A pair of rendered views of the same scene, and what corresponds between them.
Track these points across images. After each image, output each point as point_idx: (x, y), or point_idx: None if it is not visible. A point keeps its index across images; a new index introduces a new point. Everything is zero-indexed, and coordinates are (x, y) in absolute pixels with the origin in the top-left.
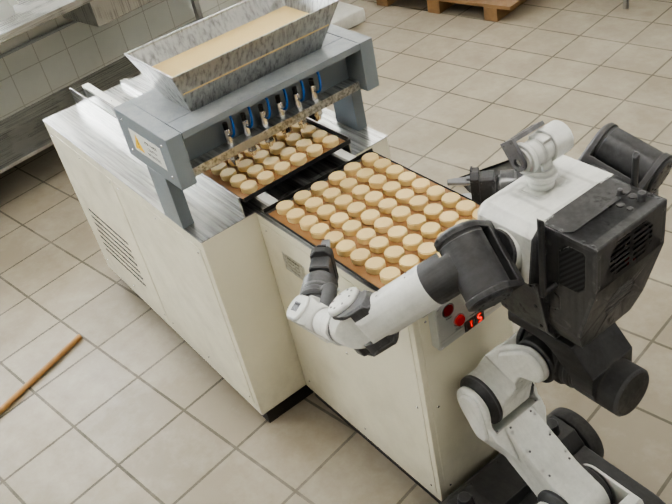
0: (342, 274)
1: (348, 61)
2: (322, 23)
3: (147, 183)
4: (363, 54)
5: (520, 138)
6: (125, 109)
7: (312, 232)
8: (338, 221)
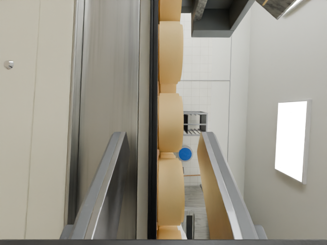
0: (44, 159)
1: (214, 11)
2: (271, 1)
3: None
4: (224, 31)
5: None
6: None
7: (182, 38)
8: (175, 90)
